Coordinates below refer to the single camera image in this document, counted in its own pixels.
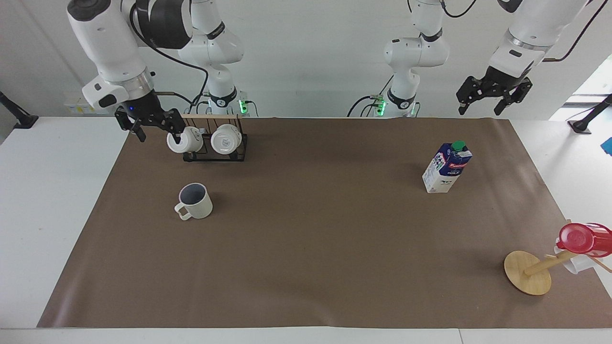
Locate white and yellow box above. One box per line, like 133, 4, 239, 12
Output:
64, 92, 97, 116

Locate wooden mug tree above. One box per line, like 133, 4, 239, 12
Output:
504, 249, 612, 296

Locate blue and white milk carton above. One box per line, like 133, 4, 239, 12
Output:
421, 140, 474, 194

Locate black cable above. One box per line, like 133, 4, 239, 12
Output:
129, 0, 210, 108
542, 0, 609, 63
347, 74, 395, 118

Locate black stand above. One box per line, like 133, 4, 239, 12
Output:
0, 91, 39, 130
567, 94, 612, 135

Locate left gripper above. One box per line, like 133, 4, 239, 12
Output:
456, 64, 534, 117

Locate red plastic cup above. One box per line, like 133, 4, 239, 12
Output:
557, 222, 612, 258

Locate white mug with handle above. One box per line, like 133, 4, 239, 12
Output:
174, 183, 214, 221

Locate black wire cup rack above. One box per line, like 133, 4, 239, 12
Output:
182, 113, 249, 162

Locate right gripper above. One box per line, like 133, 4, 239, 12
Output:
114, 90, 187, 145

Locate white cup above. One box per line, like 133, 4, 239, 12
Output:
210, 124, 242, 155
554, 246, 594, 274
166, 126, 204, 154

